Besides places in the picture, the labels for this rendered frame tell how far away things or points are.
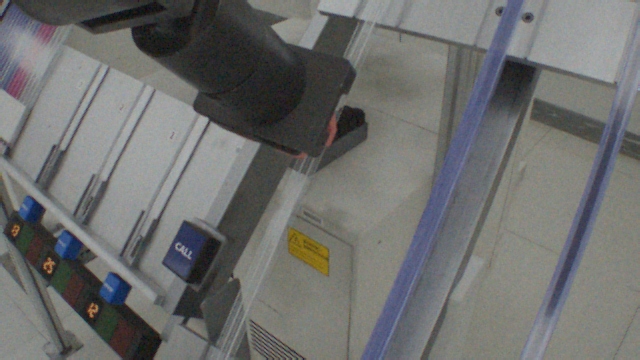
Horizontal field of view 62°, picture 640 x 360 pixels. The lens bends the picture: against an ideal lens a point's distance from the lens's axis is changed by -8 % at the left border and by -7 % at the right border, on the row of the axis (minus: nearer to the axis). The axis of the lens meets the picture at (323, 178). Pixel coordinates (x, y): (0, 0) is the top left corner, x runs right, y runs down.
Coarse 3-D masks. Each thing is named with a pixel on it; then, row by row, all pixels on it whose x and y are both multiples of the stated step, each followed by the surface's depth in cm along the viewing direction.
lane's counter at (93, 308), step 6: (90, 294) 66; (90, 300) 66; (96, 300) 65; (84, 306) 66; (90, 306) 66; (96, 306) 65; (102, 306) 65; (84, 312) 66; (90, 312) 65; (96, 312) 65; (90, 318) 65; (96, 318) 65
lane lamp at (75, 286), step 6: (72, 276) 68; (72, 282) 68; (78, 282) 68; (66, 288) 68; (72, 288) 68; (78, 288) 67; (66, 294) 68; (72, 294) 68; (78, 294) 67; (66, 300) 68; (72, 300) 67; (72, 306) 67
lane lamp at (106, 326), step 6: (108, 306) 64; (108, 312) 64; (114, 312) 63; (102, 318) 64; (108, 318) 64; (114, 318) 63; (120, 318) 63; (102, 324) 64; (108, 324) 63; (114, 324) 63; (96, 330) 64; (102, 330) 64; (108, 330) 63; (114, 330) 63; (102, 336) 63; (108, 336) 63
